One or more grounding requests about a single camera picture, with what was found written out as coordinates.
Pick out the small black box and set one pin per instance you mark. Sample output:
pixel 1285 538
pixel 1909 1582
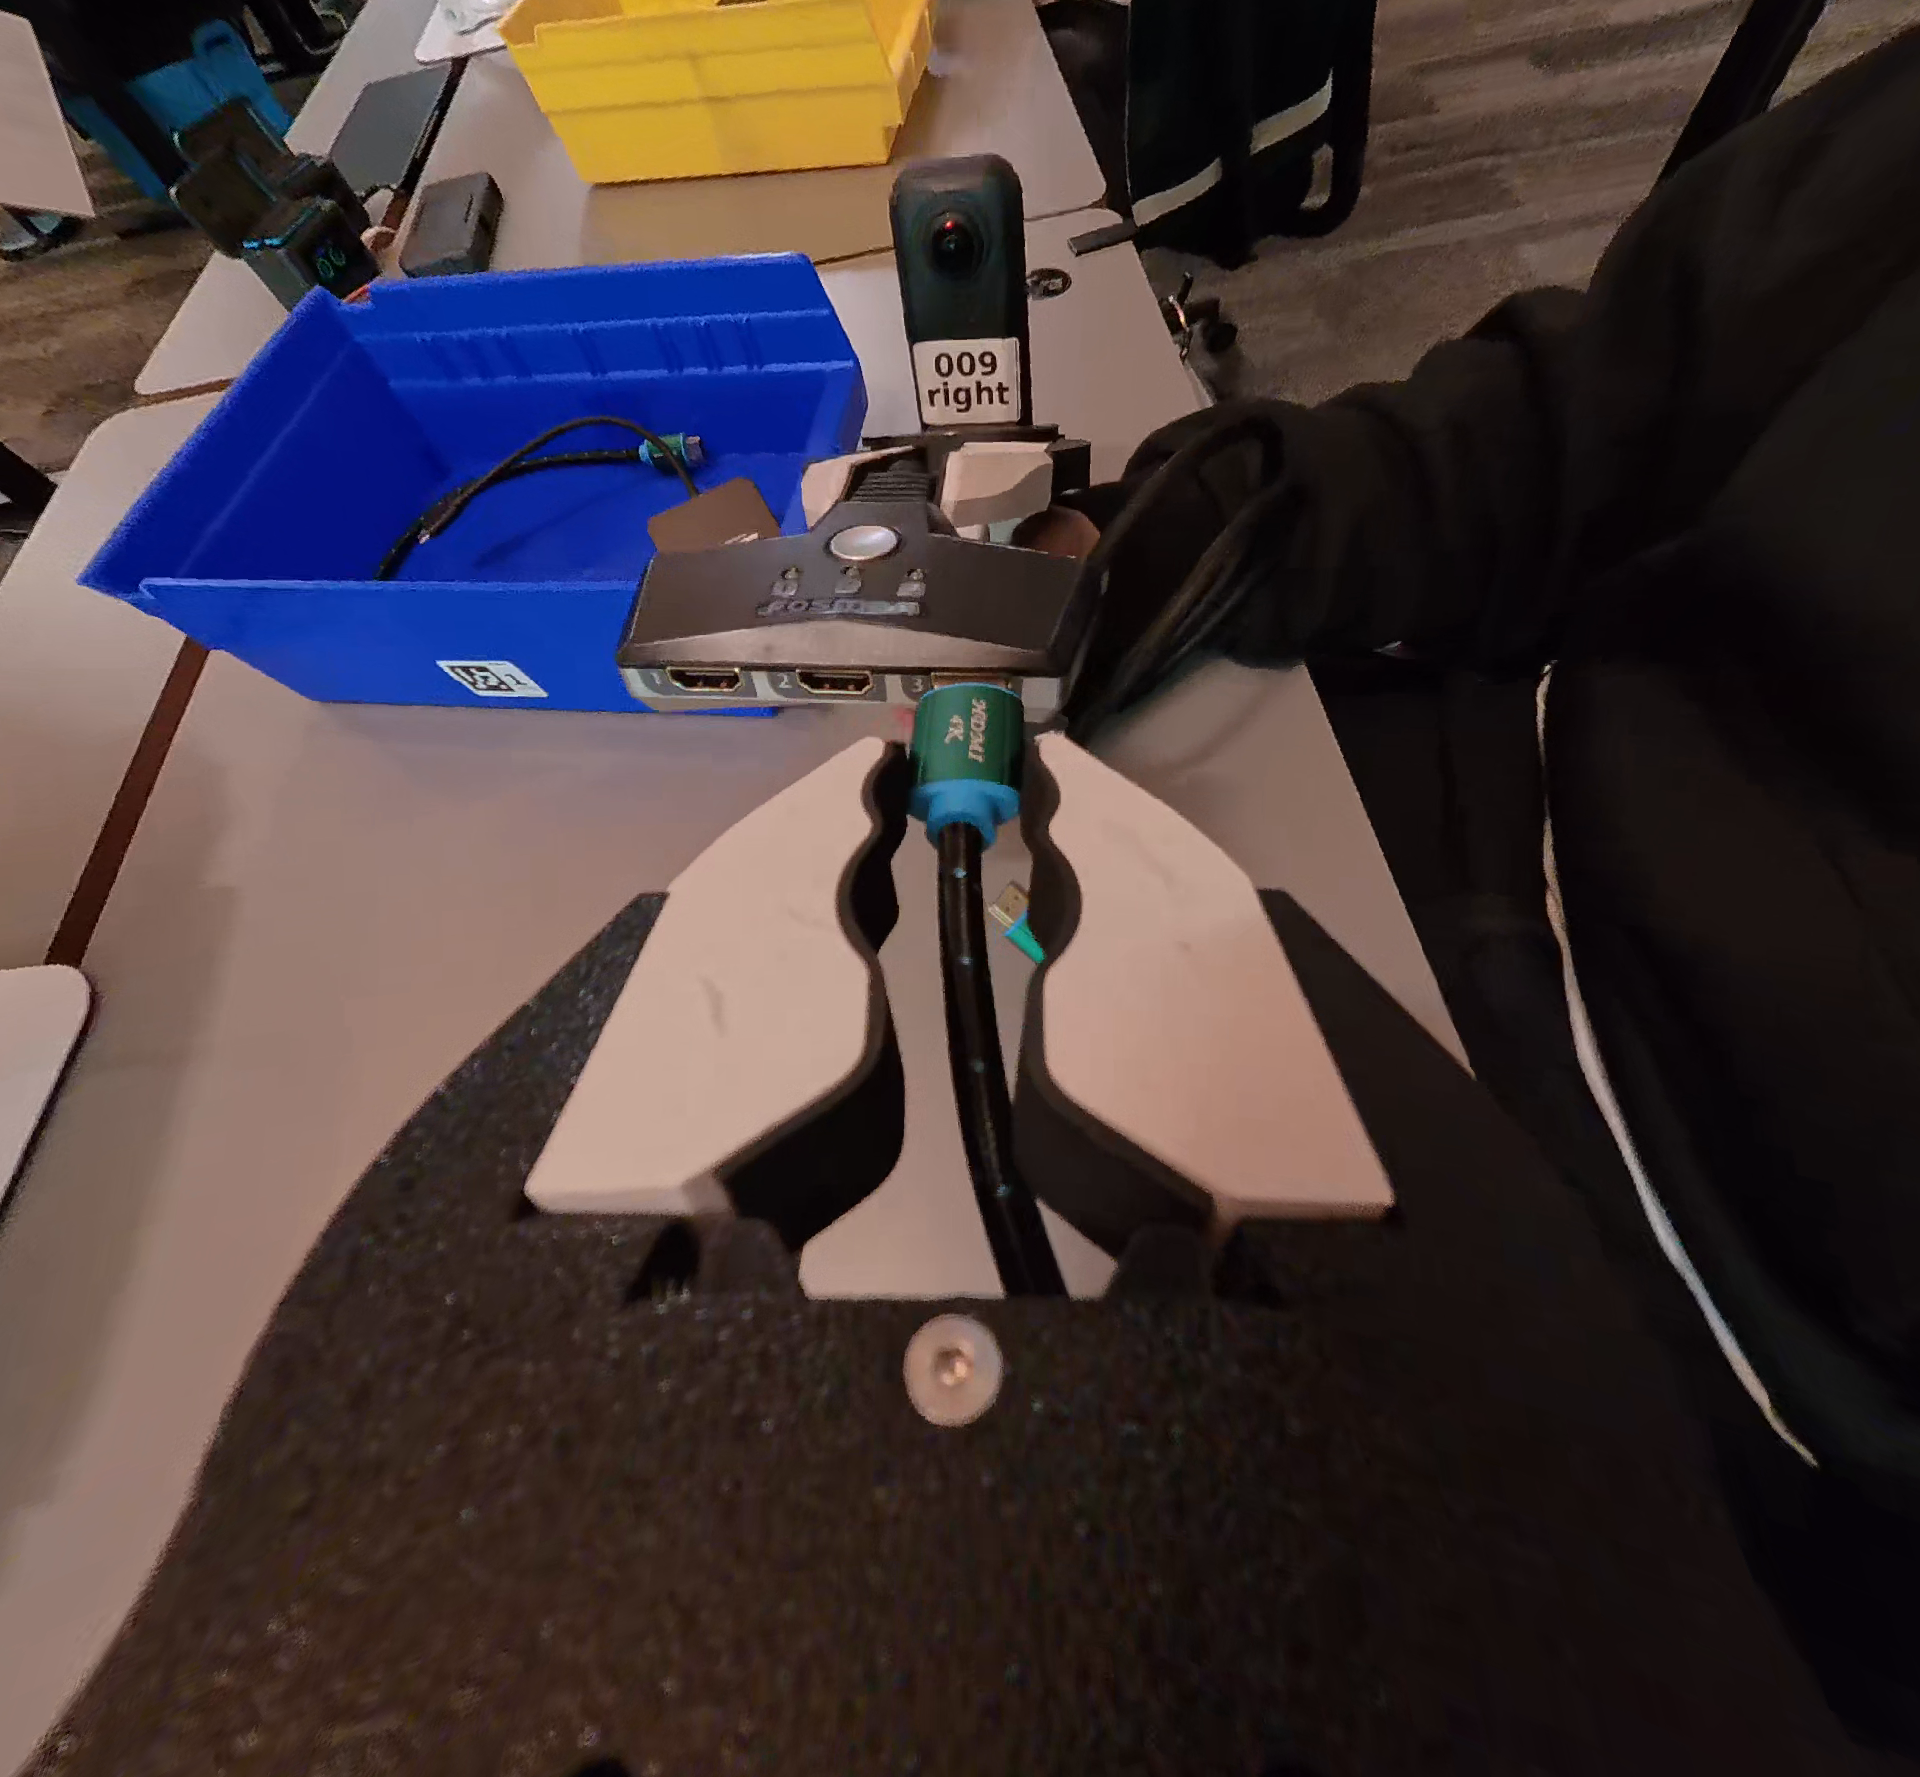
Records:
pixel 451 225

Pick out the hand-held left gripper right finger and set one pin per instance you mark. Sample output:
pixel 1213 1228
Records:
pixel 1186 1012

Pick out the blue plastic bin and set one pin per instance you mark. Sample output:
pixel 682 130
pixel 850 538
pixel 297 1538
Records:
pixel 376 381

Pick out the black video switch box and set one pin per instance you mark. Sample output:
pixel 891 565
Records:
pixel 840 622

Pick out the black tablet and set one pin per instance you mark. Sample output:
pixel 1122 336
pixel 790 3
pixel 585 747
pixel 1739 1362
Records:
pixel 389 128

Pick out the person's black clothing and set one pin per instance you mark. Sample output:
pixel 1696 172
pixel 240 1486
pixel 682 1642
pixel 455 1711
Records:
pixel 1726 982

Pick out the black lamp stand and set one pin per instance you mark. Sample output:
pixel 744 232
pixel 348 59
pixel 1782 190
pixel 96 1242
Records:
pixel 1786 6

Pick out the person's right forearm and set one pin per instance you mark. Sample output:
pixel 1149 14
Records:
pixel 1575 457

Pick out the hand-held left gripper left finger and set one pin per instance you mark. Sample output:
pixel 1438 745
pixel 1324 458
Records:
pixel 722 998

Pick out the blue bag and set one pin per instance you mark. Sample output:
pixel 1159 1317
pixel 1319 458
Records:
pixel 181 104

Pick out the grey desk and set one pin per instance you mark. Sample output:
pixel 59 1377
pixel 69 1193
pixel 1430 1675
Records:
pixel 75 681
pixel 227 336
pixel 989 112
pixel 376 876

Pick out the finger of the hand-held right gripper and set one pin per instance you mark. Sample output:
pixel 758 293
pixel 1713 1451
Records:
pixel 1009 480
pixel 839 484

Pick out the yellow plastic bin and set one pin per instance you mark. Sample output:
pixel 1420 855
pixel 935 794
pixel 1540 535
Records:
pixel 722 82

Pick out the black desk clamp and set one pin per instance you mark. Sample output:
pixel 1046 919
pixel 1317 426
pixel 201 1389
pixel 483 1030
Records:
pixel 1201 322

